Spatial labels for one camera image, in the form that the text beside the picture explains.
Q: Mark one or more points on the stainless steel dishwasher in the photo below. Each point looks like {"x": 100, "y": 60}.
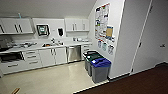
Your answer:
{"x": 74, "y": 53}

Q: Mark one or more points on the grey bin black lid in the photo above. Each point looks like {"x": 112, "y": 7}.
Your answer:
{"x": 89, "y": 53}

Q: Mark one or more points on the grey bin blue lid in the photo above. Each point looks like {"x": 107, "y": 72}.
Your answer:
{"x": 100, "y": 70}

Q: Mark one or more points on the brown cork board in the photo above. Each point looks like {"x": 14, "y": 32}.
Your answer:
{"x": 109, "y": 31}

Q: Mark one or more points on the steel kitchen sink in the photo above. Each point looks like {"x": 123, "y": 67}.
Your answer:
{"x": 52, "y": 44}

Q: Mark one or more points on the notice poster board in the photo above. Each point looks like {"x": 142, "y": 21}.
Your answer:
{"x": 101, "y": 20}

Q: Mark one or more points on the white sink base cabinet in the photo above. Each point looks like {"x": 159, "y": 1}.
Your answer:
{"x": 52, "y": 56}

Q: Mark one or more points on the steel paper towel dispenser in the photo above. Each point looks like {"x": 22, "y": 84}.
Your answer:
{"x": 42, "y": 30}

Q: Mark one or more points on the plain white door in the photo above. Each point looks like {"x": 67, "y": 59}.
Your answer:
{"x": 143, "y": 36}

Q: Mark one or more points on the small pale blue item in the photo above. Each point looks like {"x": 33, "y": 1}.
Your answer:
{"x": 20, "y": 15}

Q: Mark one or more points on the white wide drawer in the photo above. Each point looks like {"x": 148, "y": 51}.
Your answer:
{"x": 13, "y": 67}

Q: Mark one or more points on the dark coffee machine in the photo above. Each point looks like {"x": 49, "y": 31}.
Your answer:
{"x": 6, "y": 43}

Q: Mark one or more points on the small brown object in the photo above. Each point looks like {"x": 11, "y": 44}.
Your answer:
{"x": 15, "y": 90}

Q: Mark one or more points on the black wall soap dispenser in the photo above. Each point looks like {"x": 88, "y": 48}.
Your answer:
{"x": 60, "y": 32}

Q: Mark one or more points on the white two-door wall cabinet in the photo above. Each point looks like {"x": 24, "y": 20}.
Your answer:
{"x": 16, "y": 26}

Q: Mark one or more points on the wall switch plate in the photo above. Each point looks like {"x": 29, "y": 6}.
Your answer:
{"x": 162, "y": 46}

